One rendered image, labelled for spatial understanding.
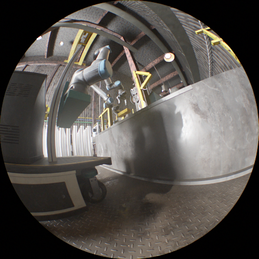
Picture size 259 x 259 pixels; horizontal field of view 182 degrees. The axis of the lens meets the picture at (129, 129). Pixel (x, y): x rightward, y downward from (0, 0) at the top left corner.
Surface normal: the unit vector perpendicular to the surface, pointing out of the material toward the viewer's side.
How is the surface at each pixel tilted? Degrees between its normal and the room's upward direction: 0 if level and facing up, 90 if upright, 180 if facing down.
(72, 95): 90
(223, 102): 90
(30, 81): 90
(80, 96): 90
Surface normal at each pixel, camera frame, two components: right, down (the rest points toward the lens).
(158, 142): -0.75, -0.01
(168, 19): 0.15, 0.97
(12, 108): 0.78, -0.23
